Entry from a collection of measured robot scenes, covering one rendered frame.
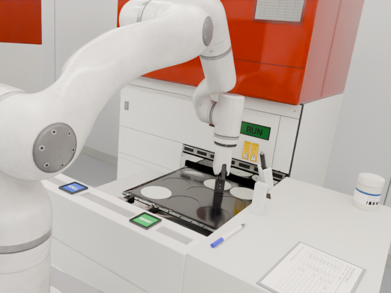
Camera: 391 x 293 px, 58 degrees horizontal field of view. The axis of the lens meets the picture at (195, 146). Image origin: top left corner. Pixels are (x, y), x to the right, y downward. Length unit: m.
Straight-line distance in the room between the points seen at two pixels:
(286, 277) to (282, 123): 0.64
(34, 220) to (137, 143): 1.07
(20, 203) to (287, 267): 0.51
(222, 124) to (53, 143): 0.71
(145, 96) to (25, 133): 1.10
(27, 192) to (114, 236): 0.33
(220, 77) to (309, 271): 0.54
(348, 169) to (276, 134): 1.56
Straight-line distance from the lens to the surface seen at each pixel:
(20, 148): 0.50
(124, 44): 0.66
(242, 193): 1.24
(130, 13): 0.81
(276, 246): 0.84
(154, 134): 1.55
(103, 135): 4.01
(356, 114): 2.70
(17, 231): 0.60
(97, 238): 0.94
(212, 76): 0.99
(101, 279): 0.99
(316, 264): 0.82
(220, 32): 0.92
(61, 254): 1.09
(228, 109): 1.11
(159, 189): 1.20
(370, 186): 1.14
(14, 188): 0.63
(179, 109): 1.45
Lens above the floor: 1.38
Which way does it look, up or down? 16 degrees down
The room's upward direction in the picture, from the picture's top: 6 degrees clockwise
